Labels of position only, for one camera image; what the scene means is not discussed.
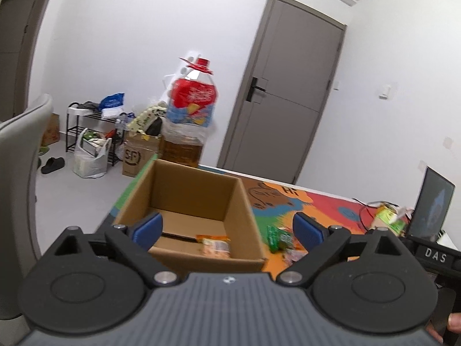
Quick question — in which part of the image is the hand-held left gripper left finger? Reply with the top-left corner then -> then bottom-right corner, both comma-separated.
42,212 -> 180,285

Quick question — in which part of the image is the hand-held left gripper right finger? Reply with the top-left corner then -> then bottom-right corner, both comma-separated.
277,212 -> 415,286

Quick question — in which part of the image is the green snack packet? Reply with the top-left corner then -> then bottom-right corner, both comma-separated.
267,225 -> 294,252

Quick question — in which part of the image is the person's right hand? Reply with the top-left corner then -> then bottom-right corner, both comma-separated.
427,313 -> 461,345

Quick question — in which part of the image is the colourful bear print mat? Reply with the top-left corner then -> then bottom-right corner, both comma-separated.
108,159 -> 415,285

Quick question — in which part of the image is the dark tablet screen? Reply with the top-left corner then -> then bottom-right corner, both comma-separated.
407,166 -> 456,242

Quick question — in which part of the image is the green yellow carton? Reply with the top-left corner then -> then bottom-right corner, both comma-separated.
375,204 -> 409,236

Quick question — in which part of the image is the orange snack packet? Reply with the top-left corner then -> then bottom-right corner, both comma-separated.
196,234 -> 231,259

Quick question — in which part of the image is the printed cardboard box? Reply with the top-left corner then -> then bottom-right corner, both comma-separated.
122,130 -> 164,178

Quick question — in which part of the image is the white plastic bag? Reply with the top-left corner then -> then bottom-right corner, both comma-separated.
73,128 -> 112,179

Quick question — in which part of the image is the black slipper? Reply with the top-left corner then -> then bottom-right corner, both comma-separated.
41,157 -> 65,174

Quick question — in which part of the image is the black shoe rack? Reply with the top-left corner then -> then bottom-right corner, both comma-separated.
66,103 -> 125,166

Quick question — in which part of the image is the blue plastic bag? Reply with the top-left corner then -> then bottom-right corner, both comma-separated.
100,93 -> 125,118

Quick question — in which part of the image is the small brown carton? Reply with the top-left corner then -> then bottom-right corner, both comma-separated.
41,113 -> 61,147

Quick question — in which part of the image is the large cooking oil bottle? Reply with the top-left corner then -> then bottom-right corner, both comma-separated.
160,56 -> 220,168

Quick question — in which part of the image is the grey chair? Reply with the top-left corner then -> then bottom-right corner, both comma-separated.
0,94 -> 54,336

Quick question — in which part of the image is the grey room door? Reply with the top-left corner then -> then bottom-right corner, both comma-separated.
218,0 -> 348,184

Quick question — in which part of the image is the white perforated rack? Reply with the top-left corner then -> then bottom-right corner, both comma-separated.
162,48 -> 202,101

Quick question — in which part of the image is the grey side door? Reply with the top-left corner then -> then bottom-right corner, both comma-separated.
0,0 -> 62,123

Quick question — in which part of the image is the black cable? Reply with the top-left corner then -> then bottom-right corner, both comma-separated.
351,198 -> 382,231

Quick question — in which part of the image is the panda print inflatable ring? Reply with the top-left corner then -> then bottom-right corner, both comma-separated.
128,103 -> 168,135

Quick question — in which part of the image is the black door handle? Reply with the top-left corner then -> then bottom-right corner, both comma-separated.
247,77 -> 269,102

